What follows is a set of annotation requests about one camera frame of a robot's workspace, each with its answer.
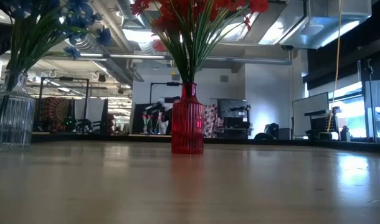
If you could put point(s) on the red artificial flower bunch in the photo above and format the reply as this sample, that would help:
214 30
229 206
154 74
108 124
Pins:
258 5
168 21

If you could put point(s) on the red ribbed glass vase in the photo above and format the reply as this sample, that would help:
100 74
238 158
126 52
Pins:
187 130

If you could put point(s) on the person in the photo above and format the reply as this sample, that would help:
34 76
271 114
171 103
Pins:
169 116

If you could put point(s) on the patterned cloth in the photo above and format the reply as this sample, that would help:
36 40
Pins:
210 121

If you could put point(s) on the black monitor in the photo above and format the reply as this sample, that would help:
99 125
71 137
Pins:
232 107

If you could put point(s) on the grey ceiling pipe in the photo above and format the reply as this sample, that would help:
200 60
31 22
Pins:
240 59

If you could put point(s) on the black bag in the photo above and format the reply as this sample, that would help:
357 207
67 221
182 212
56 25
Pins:
271 130

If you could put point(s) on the whiteboard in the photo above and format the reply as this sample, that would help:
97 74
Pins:
310 115

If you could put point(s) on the desk with equipment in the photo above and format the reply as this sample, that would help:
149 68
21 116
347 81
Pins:
322 124

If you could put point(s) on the mandala tapestry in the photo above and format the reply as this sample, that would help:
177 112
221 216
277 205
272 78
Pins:
54 112

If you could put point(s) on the dark bottle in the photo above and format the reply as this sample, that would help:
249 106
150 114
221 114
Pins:
345 135

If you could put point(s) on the black upright pole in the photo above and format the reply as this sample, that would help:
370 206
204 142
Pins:
369 93

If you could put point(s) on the black gantry frame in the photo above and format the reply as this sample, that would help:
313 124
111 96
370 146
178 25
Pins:
63 78
160 83

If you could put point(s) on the silver spiral ventilation duct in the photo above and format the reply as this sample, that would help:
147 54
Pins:
93 45

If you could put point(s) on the silver rectangular ventilation duct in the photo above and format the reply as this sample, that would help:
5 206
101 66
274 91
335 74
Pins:
317 28

